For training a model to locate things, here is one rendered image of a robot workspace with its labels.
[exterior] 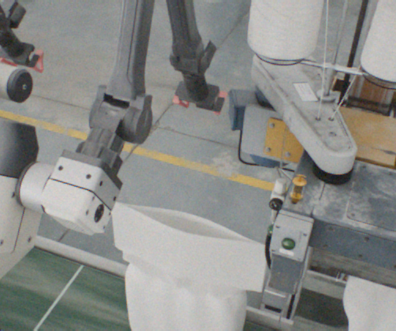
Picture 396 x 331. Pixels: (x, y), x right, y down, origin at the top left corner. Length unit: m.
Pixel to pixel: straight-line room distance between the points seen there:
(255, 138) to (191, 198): 1.62
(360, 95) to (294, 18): 0.39
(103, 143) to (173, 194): 2.19
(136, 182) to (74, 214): 2.33
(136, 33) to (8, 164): 0.33
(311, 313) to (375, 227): 0.88
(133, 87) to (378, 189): 0.59
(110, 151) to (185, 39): 0.40
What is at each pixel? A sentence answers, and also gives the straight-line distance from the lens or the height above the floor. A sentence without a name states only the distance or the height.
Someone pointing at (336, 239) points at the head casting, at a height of 1.28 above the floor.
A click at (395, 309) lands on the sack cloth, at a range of 1.53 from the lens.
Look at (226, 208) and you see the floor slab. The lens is 3.07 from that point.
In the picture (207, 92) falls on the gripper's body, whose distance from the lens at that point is 1.46.
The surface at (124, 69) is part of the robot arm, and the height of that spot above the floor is 1.62.
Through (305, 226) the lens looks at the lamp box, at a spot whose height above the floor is 1.33.
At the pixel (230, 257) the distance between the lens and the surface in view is 1.53.
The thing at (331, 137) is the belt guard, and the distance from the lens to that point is 1.22.
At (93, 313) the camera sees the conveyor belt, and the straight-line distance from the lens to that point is 2.13.
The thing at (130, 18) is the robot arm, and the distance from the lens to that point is 1.00.
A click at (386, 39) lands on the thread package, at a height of 1.62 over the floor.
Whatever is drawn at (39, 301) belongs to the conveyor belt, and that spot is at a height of 0.38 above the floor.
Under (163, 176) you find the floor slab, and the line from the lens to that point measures 3.27.
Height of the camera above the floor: 2.09
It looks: 41 degrees down
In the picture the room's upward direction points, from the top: 3 degrees clockwise
